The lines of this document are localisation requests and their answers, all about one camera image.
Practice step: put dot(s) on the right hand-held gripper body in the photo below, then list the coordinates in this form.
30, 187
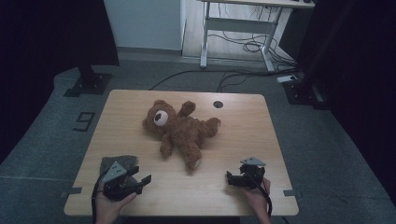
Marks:
252, 174

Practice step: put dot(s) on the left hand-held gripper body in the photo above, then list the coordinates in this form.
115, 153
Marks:
116, 186

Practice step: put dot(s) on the brown teddy bear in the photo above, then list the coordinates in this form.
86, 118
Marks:
180, 130

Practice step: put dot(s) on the person's left hand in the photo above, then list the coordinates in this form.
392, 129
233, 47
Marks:
107, 210

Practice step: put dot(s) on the person's right hand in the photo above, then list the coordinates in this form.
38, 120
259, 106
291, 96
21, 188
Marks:
258, 199

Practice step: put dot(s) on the grey tape piece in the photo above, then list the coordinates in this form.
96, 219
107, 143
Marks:
72, 191
292, 193

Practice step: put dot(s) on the round black table grommet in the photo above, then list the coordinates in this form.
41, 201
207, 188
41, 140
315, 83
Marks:
218, 104

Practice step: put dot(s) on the black stand with square base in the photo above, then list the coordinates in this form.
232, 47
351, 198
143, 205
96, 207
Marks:
303, 91
88, 82

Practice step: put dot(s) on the white power strip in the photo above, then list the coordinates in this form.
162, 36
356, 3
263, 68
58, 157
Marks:
286, 79

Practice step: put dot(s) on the dark curtain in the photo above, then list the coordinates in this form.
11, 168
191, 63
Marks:
358, 62
46, 46

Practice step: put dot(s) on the white metal frame desk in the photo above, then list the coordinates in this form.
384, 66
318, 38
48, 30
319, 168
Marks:
236, 25

